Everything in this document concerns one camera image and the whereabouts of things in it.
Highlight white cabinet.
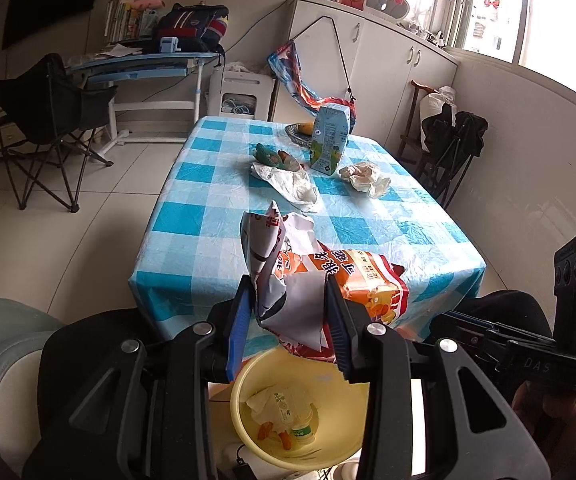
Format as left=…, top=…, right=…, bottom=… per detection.
left=270, top=0, right=461, bottom=153

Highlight white paper sheets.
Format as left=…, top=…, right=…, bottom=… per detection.
left=95, top=44, right=143, bottom=58

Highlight striped glass plate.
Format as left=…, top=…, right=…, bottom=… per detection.
left=285, top=123, right=319, bottom=147

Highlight pale grey sofa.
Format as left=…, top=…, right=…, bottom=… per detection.
left=0, top=287, right=66, bottom=461

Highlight dark striped backpack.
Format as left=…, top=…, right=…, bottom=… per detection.
left=155, top=4, right=229, bottom=53

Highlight white stuffed bag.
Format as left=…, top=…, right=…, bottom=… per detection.
left=419, top=86, right=456, bottom=143

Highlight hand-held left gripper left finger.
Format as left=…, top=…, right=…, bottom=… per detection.
left=20, top=274, right=256, bottom=480

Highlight brown snack packet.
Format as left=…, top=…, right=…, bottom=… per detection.
left=275, top=150, right=303, bottom=172

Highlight black hanging cord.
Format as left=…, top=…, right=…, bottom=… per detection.
left=290, top=16, right=356, bottom=103

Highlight clear plastic bottle green label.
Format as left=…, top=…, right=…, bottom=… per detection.
left=268, top=389, right=317, bottom=446

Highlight black camping chair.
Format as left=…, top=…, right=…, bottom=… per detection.
left=0, top=54, right=118, bottom=213

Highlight dark wooden chair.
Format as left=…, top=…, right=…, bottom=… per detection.
left=398, top=80, right=444, bottom=171

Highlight black power adapter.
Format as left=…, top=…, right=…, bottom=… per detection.
left=233, top=445, right=259, bottom=480

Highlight blue white checkered tablecloth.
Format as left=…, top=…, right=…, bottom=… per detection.
left=128, top=115, right=487, bottom=361

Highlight cream paper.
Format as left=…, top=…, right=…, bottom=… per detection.
left=339, top=161, right=393, bottom=198

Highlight white plastic stool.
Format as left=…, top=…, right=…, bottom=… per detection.
left=209, top=69, right=276, bottom=121

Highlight blue study desk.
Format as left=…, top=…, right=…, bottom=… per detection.
left=65, top=50, right=226, bottom=148

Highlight crumpled white tissue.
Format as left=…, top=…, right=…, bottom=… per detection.
left=245, top=387, right=281, bottom=426

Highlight bright window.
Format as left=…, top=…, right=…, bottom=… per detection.
left=463, top=0, right=576, bottom=91

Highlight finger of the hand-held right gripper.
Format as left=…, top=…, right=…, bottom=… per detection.
left=438, top=310, right=514, bottom=356

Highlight pair of white shoes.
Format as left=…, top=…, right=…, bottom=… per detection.
left=403, top=20, right=449, bottom=46

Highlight person's right hand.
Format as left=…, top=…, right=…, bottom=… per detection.
left=512, top=380, right=576, bottom=441

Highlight orange snack bag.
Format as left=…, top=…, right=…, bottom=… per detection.
left=240, top=201, right=411, bottom=363

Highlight person's right forearm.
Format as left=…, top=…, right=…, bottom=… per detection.
left=523, top=427, right=576, bottom=480

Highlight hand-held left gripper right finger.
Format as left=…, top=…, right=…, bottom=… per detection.
left=324, top=276, right=551, bottom=480

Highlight yellow plastic basin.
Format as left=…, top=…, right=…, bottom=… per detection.
left=230, top=345, right=371, bottom=471

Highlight colourful printed cloth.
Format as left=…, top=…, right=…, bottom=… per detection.
left=267, top=40, right=359, bottom=133

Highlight row of books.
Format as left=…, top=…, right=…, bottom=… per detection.
left=104, top=0, right=161, bottom=43

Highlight light blue milk carton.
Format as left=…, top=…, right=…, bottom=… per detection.
left=310, top=103, right=351, bottom=177

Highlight white and grey seat cushion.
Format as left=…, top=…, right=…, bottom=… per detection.
left=365, top=0, right=411, bottom=21

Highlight white paper wrapper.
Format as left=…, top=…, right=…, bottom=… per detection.
left=251, top=162, right=319, bottom=206

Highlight black folded chair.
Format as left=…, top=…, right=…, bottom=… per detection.
left=420, top=105, right=489, bottom=211

